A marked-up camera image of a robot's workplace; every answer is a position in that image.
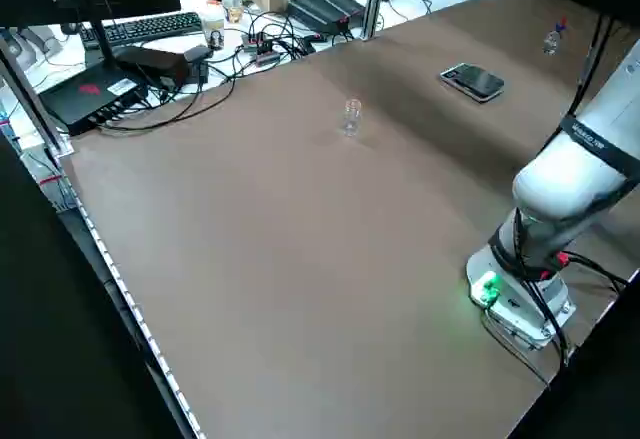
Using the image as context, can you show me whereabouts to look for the clear glass bottle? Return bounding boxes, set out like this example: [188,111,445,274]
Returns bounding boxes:
[342,98,363,137]

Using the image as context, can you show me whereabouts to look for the silver electronic balance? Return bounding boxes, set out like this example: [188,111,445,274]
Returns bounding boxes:
[439,62,505,105]

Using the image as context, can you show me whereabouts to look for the dropper bottle blue cap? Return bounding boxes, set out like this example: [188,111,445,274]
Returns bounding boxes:
[542,26,564,56]

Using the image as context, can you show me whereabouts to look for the grey usb hub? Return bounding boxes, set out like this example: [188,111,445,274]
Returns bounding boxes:
[242,31,282,66]

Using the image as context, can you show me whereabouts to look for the black ribbed power unit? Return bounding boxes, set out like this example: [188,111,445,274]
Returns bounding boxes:
[287,0,346,35]
[317,0,367,23]

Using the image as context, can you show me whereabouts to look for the printed paper cup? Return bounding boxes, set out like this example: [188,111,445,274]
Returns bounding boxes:
[201,13,226,51]

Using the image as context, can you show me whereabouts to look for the clear plastic drink cup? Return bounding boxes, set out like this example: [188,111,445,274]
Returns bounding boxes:
[219,0,246,24]

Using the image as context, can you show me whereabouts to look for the long black box device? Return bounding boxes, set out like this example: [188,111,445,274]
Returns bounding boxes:
[113,46,209,88]

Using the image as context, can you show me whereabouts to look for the black keyboard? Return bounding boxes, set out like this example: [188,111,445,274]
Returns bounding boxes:
[79,11,204,50]

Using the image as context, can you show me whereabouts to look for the black box red logo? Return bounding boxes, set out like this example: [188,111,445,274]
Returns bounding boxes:
[38,65,151,137]

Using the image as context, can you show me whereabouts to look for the black looped cable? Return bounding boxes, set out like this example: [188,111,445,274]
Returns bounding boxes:
[97,76,236,134]

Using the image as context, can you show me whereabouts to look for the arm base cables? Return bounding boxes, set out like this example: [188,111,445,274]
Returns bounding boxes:
[479,251,629,390]

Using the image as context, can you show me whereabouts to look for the arm wrist cable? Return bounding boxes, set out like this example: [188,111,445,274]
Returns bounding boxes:
[568,12,609,116]

